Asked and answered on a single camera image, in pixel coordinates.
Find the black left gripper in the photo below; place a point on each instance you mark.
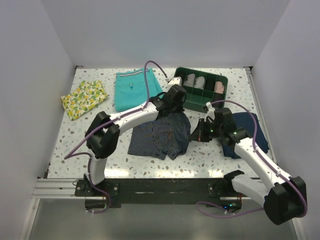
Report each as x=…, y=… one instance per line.
x=179, y=109

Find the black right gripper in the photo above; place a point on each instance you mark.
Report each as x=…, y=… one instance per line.
x=198, y=134

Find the navy white striped underwear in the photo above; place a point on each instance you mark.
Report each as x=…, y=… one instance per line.
x=161, y=138

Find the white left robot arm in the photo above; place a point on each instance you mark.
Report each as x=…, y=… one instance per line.
x=103, y=133

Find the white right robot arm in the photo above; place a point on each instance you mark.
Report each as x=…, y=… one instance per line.
x=282, y=196

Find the grey rolled sock left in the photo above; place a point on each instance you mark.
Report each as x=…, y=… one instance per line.
x=189, y=80

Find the green divided organizer box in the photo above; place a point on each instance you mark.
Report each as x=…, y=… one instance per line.
x=196, y=98

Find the white grey rolled sock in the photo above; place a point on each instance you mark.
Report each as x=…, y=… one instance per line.
x=199, y=82

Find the black rolled garment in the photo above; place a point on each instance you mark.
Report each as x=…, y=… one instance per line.
x=210, y=82

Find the teal folded shorts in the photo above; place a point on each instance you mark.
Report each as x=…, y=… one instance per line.
x=133, y=88

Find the dark blue folded garment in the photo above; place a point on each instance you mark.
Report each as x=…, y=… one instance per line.
x=243, y=120

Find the pink rolled garment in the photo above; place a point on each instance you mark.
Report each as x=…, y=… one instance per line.
x=219, y=87

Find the lemon print folded cloth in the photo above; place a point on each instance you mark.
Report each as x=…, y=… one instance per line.
x=87, y=96

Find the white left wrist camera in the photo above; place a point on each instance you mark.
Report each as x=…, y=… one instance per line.
x=175, y=81

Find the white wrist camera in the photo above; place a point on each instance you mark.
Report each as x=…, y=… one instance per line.
x=208, y=108
x=175, y=81

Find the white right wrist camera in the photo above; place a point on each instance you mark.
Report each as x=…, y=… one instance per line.
x=208, y=108

